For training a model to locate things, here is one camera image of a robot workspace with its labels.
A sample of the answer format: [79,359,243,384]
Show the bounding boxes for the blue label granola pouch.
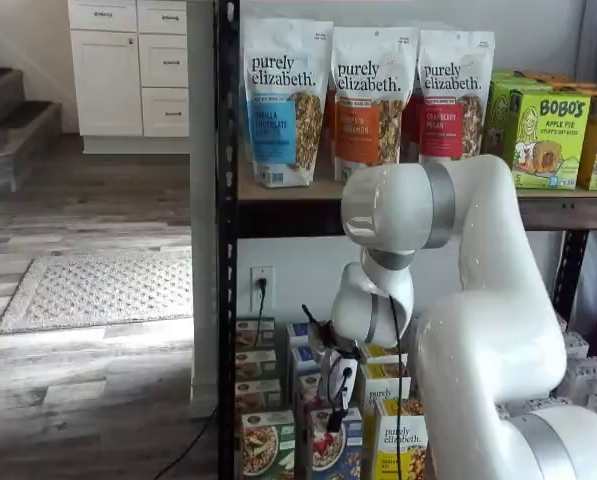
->
[241,17,335,190]

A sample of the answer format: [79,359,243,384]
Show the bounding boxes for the green cereal box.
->
[241,409,298,480]
[235,316,278,353]
[235,348,280,384]
[235,378,283,417]

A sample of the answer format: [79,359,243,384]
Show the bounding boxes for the green Bobo's apple pie box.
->
[484,69,540,157]
[515,89,592,192]

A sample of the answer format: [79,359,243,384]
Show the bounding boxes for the white drawer cabinet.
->
[67,0,190,154]

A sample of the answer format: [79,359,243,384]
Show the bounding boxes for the black plug with cord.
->
[254,277,271,349]

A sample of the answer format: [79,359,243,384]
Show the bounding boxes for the grey patterned rug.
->
[0,252,196,337]

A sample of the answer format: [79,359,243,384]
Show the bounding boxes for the white wall outlet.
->
[249,265,276,314]

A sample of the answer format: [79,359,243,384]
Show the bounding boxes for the wooden shelf board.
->
[237,149,597,204]

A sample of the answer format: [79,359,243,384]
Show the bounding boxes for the black metal rack frame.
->
[215,0,597,480]

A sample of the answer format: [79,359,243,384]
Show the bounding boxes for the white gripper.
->
[318,349,364,435]

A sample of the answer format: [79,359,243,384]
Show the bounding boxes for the black floor cable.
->
[152,399,221,480]

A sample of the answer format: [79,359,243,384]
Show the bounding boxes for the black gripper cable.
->
[327,293,410,480]

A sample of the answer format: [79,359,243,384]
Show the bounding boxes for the orange label granola pouch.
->
[330,27,422,184]

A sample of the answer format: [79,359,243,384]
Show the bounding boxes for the wooden stairs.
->
[0,34,64,204]

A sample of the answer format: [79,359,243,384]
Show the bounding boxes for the red label granola pouch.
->
[401,92,425,164]
[416,29,496,164]

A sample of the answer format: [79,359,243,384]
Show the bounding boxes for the yellow purely elizabeth box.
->
[358,362,416,417]
[360,343,410,368]
[372,398,430,480]

